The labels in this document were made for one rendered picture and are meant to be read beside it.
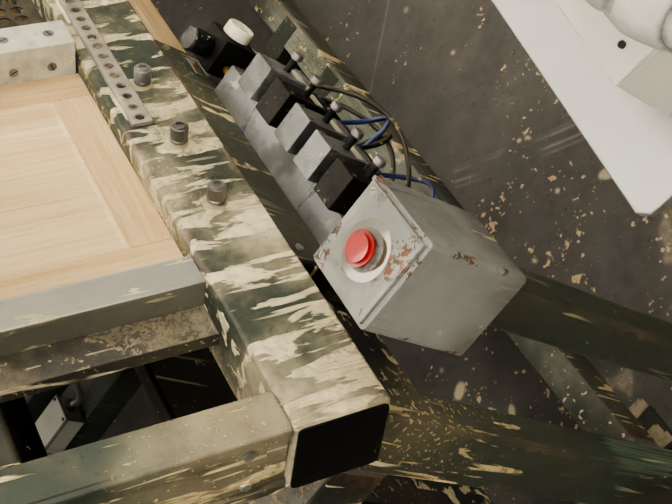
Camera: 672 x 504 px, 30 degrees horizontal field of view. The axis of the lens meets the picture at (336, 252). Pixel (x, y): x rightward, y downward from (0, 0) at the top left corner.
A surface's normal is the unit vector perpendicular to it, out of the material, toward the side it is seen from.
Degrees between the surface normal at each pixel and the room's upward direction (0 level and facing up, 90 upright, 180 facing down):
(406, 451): 90
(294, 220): 90
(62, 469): 57
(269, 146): 0
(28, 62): 90
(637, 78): 90
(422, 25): 0
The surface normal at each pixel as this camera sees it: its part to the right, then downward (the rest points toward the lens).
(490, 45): -0.68, -0.22
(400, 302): 0.44, 0.64
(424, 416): 0.59, -0.74
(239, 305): 0.12, -0.74
